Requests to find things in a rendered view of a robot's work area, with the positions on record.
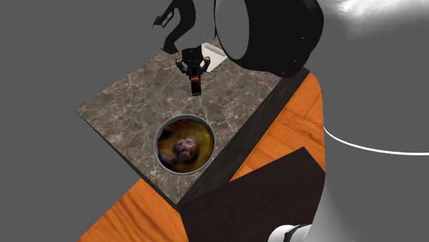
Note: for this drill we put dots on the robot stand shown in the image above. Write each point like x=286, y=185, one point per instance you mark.
x=261, y=197

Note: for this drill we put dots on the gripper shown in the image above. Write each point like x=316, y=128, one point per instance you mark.
x=192, y=56

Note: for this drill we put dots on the grey bowl with food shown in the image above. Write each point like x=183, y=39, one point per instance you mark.
x=185, y=147

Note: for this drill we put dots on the white flat box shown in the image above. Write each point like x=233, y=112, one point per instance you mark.
x=214, y=57

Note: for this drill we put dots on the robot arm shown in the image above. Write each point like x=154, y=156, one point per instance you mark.
x=368, y=83

